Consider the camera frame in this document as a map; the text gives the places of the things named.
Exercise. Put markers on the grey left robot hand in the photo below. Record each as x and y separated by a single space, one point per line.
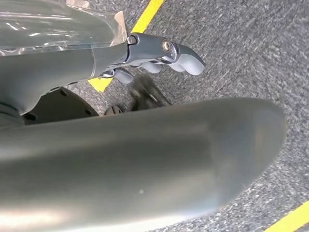
145 166

